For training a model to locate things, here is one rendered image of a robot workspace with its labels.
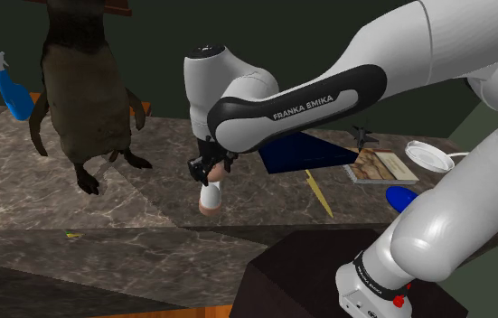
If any dark brown penguin figure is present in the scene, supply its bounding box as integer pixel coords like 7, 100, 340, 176
28, 0, 154, 196

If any white round dish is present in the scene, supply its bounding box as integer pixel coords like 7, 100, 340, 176
404, 139, 470, 173

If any white and pink cylinder bottle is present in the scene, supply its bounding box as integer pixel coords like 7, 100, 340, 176
198, 164, 226, 218

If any dark blue flat triangle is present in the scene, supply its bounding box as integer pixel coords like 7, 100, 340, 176
258, 131, 360, 175

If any dark robot stand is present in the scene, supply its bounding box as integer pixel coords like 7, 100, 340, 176
229, 228, 469, 318

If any blue spray bottle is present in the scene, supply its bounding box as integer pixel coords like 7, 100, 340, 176
0, 51, 36, 122

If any brown cover book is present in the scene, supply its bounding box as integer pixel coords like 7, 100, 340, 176
343, 147, 420, 185

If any small black airplane figure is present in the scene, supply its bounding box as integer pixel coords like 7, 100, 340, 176
347, 125, 381, 153

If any yellow thin pointed stick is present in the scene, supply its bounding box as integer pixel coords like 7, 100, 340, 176
304, 169, 334, 220

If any blue oval object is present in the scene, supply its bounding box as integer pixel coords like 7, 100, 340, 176
384, 185, 419, 214

